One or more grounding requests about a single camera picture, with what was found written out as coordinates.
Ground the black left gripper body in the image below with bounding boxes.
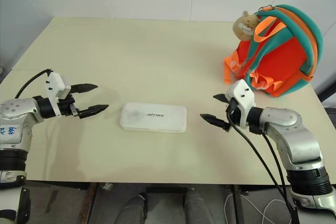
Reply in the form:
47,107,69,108
57,93,81,118

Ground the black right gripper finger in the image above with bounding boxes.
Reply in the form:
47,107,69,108
199,113,232,132
213,93,230,106

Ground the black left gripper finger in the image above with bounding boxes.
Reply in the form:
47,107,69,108
77,104,110,120
70,83,99,95

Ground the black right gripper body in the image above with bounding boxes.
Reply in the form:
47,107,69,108
224,98,243,128

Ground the white rectangular case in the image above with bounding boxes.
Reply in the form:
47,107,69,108
119,102,188,133

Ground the orange and teal backpack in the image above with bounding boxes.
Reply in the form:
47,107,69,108
223,4,324,98

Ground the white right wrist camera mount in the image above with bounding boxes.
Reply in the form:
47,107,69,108
226,79,257,129

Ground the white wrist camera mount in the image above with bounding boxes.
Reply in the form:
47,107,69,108
44,71,71,116
226,79,257,129

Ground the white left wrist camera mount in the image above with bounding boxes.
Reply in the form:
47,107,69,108
44,71,71,116

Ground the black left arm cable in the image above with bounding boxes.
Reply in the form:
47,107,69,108
14,68,53,99

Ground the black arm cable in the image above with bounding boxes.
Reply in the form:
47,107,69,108
227,103,300,224
14,68,53,99

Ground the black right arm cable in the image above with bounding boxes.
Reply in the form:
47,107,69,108
227,103,300,224

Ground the brown plush toy keychain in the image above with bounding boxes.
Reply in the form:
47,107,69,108
233,10,262,41

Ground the white cable on floor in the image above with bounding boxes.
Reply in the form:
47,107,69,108
225,192,292,224

